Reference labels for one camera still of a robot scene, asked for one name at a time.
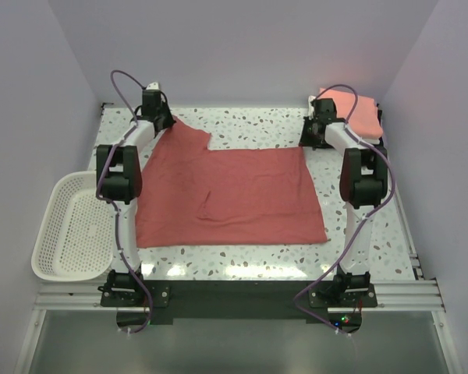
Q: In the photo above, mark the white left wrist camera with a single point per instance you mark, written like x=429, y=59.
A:
x=153, y=86

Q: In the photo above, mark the white perforated plastic basket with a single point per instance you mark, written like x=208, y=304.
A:
x=76, y=235

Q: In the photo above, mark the red t-shirt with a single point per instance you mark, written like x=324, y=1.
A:
x=193, y=195

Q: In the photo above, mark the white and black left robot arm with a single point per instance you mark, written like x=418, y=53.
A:
x=120, y=183

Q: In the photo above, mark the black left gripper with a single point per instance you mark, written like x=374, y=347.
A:
x=166, y=121

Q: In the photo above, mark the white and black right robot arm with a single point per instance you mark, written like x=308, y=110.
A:
x=363, y=186

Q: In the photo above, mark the folded black t-shirt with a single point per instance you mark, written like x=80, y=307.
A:
x=381, y=140

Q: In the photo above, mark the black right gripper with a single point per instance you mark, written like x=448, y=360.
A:
x=310, y=136

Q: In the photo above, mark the folded salmon pink t-shirt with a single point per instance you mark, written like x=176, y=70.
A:
x=368, y=113

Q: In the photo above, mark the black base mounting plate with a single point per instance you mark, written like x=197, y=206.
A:
x=161, y=302

